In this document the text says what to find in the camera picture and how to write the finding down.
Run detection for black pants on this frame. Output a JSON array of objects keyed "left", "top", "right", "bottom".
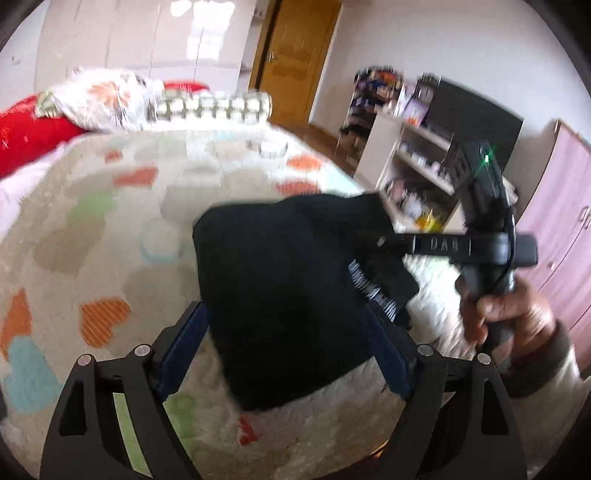
[{"left": 192, "top": 194, "right": 419, "bottom": 412}]

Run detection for right forearm white sleeve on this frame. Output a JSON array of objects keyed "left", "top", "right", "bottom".
[{"left": 502, "top": 324, "right": 590, "bottom": 479}]

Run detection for person right hand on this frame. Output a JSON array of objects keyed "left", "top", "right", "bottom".
[{"left": 455, "top": 276, "right": 557, "bottom": 358}]

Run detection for yellow bottle on shelf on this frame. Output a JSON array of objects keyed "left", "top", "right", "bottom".
[{"left": 415, "top": 210, "right": 444, "bottom": 233}]

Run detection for pink wooden cabinet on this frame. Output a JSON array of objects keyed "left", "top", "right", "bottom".
[{"left": 518, "top": 121, "right": 590, "bottom": 355}]

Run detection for white tv shelf unit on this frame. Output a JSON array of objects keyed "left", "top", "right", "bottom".
[{"left": 355, "top": 112, "right": 465, "bottom": 233}]

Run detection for black television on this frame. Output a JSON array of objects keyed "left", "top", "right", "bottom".
[{"left": 423, "top": 78, "right": 524, "bottom": 171}]

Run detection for heart pattern quilted bedspread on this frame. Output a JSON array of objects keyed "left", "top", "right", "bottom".
[{"left": 0, "top": 121, "right": 482, "bottom": 480}]

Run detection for shoe rack with clutter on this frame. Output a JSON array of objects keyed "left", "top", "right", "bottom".
[{"left": 337, "top": 66, "right": 404, "bottom": 165}]

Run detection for wooden door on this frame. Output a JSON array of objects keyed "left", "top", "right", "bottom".
[{"left": 249, "top": 0, "right": 342, "bottom": 126}]

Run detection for red long pillow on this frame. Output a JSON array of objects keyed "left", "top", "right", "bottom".
[{"left": 0, "top": 95, "right": 87, "bottom": 179}]

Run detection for green white spotted bolster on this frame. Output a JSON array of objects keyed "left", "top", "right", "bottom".
[{"left": 146, "top": 90, "right": 273, "bottom": 124}]

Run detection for white floral pillow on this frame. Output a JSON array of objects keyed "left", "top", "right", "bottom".
[{"left": 34, "top": 68, "right": 164, "bottom": 133}]

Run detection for glossy white wardrobe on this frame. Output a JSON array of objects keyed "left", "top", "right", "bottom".
[{"left": 34, "top": 0, "right": 259, "bottom": 91}]

